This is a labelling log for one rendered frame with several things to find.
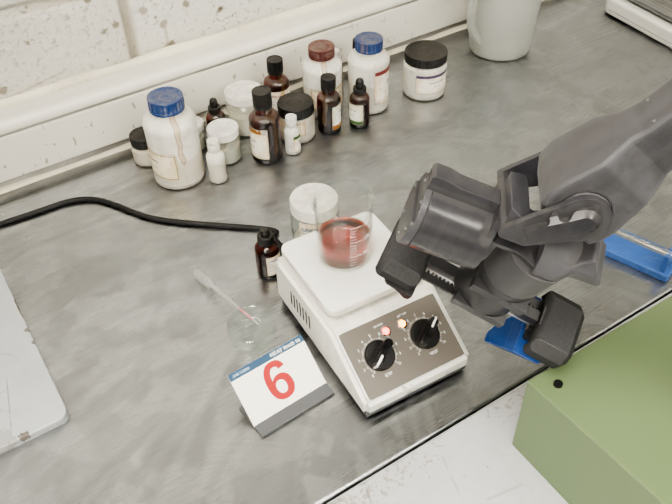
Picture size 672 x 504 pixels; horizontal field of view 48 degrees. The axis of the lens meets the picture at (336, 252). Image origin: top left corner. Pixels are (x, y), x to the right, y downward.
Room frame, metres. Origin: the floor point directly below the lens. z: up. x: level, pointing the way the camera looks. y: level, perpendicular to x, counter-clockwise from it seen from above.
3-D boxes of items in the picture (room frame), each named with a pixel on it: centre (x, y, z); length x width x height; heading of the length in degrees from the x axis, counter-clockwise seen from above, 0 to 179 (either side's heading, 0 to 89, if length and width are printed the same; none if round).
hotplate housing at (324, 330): (0.57, -0.03, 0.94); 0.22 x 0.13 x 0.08; 29
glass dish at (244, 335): (0.56, 0.10, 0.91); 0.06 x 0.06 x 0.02
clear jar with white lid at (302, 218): (0.71, 0.02, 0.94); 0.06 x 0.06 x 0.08
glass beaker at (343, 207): (0.60, -0.01, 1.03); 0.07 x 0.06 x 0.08; 124
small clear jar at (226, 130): (0.90, 0.16, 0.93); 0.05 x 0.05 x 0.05
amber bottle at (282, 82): (1.01, 0.08, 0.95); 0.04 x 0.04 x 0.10
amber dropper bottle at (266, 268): (0.67, 0.08, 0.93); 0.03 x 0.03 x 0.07
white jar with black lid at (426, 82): (1.07, -0.15, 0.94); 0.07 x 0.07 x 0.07
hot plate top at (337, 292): (0.59, -0.02, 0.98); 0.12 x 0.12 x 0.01; 29
